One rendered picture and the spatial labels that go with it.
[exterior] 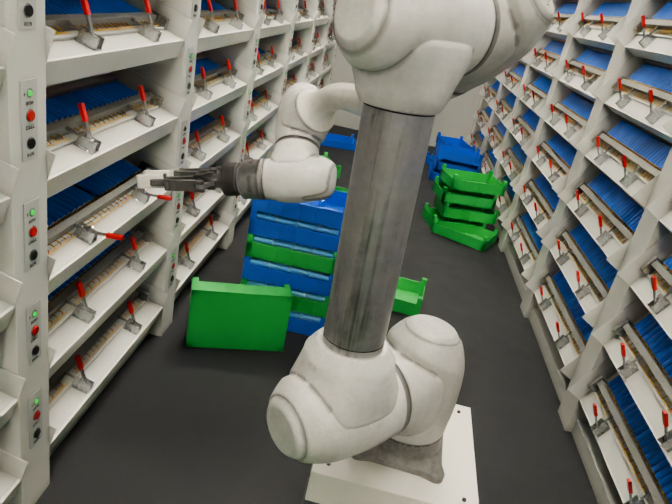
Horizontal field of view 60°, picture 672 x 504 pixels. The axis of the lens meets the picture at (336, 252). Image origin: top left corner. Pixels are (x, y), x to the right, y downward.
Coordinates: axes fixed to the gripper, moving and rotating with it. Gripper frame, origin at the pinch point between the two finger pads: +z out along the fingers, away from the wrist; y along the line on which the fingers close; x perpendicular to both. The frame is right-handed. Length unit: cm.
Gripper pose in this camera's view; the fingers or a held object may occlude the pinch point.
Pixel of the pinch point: (154, 179)
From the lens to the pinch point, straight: 141.0
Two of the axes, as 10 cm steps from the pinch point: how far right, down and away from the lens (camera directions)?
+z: -9.9, -0.2, 1.3
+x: 0.3, 9.3, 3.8
